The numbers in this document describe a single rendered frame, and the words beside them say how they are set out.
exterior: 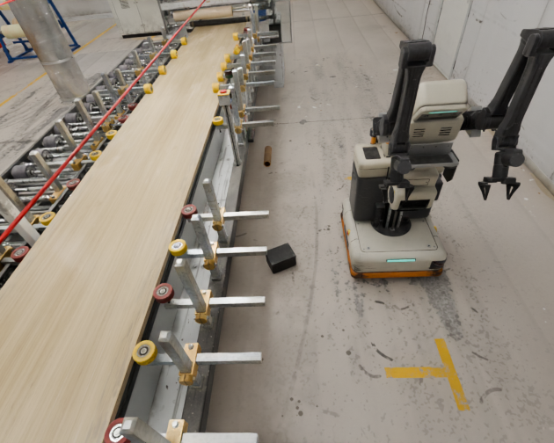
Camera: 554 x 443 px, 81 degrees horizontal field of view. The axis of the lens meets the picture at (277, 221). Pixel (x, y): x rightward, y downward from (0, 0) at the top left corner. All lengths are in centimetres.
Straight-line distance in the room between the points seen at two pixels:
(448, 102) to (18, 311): 202
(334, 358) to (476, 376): 79
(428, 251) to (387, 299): 42
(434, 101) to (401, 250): 105
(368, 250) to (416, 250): 31
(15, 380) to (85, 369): 24
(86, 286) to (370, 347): 161
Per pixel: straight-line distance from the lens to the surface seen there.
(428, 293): 252
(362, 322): 229
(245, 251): 152
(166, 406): 154
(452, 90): 170
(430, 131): 178
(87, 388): 137
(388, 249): 232
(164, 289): 144
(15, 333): 167
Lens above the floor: 200
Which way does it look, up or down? 44 degrees down
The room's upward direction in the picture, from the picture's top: 7 degrees counter-clockwise
